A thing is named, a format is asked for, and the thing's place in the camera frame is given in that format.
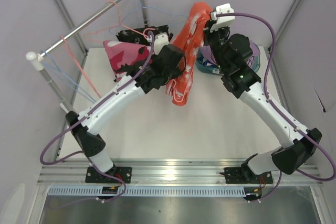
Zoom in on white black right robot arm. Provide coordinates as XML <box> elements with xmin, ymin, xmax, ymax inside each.
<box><xmin>204</xmin><ymin>27</ymin><xmax>322</xmax><ymax>181</ymax></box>

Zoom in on white slotted cable duct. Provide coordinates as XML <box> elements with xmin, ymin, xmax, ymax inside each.
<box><xmin>48</xmin><ymin>185</ymin><xmax>246</xmax><ymax>197</ymax></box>

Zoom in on aluminium mounting rail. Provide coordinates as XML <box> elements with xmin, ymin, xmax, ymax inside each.
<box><xmin>38</xmin><ymin>157</ymin><xmax>323</xmax><ymax>186</ymax></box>

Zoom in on teal plastic basin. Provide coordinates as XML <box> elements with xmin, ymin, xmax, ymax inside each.
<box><xmin>195</xmin><ymin>48</ymin><xmax>261</xmax><ymax>74</ymax></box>

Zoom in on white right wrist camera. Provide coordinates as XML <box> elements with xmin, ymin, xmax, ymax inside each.
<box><xmin>203</xmin><ymin>3</ymin><xmax>235</xmax><ymax>33</ymax></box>

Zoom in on pink patterned trousers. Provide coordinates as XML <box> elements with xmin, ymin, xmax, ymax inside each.
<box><xmin>103</xmin><ymin>40</ymin><xmax>150</xmax><ymax>82</ymax></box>

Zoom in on orange trousers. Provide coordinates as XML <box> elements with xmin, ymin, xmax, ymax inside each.
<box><xmin>166</xmin><ymin>2</ymin><xmax>213</xmax><ymax>106</ymax></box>

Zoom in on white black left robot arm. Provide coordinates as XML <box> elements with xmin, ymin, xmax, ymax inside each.
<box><xmin>66</xmin><ymin>44</ymin><xmax>186</xmax><ymax>178</ymax></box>

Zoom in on purple trousers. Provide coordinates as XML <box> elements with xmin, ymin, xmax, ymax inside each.
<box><xmin>201</xmin><ymin>40</ymin><xmax>261</xmax><ymax>71</ymax></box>

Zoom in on black white trousers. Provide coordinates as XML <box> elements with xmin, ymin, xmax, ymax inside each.
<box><xmin>115</xmin><ymin>25</ymin><xmax>174</xmax><ymax>46</ymax></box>

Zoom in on metal clothes rack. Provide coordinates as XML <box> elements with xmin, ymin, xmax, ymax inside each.
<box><xmin>25</xmin><ymin>0</ymin><xmax>148</xmax><ymax>120</ymax></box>

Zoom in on pink hanger of black trousers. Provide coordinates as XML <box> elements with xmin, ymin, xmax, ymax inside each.
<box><xmin>84</xmin><ymin>0</ymin><xmax>153</xmax><ymax>41</ymax></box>

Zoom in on pink hanger of orange trousers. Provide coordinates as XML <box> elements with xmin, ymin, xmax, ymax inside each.
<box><xmin>60</xmin><ymin>36</ymin><xmax>101</xmax><ymax>98</ymax></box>

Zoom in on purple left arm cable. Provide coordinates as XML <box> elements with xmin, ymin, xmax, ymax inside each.
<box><xmin>39</xmin><ymin>30</ymin><xmax>155</xmax><ymax>166</ymax></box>

